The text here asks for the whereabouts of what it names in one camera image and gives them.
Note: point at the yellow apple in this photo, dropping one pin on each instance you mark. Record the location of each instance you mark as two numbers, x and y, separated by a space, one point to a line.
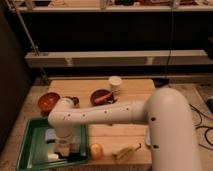
96 151

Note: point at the orange carrot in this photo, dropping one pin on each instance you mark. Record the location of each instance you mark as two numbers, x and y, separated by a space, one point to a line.
102 98

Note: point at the yellow banana peel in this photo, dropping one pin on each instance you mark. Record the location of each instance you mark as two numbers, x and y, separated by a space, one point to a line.
125 153

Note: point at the brown grape bunch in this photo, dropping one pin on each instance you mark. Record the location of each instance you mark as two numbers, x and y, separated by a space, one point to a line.
75 101

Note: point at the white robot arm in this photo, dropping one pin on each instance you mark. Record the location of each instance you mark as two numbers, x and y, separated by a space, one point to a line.
174 145

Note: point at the green plastic tray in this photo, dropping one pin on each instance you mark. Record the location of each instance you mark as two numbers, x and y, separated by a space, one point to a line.
37 155

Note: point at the orange bowl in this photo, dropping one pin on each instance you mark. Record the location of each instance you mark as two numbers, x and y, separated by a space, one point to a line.
47 101

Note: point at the white paper cup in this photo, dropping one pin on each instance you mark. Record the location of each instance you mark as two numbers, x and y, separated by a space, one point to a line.
115 83

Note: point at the wooden shelf beam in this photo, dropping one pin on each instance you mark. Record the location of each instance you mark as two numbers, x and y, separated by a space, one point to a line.
118 58

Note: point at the dark red bowl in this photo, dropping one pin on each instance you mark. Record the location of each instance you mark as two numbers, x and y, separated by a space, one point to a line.
101 92

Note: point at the blue sponge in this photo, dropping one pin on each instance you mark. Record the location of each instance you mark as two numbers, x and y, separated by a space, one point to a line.
50 135

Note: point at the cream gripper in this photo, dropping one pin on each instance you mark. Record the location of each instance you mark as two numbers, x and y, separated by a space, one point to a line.
63 148

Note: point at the metal diagonal pole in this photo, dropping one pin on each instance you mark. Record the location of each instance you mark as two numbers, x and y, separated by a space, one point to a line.
34 47

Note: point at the blue cloth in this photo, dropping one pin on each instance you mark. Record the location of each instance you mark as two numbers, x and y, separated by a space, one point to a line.
147 138

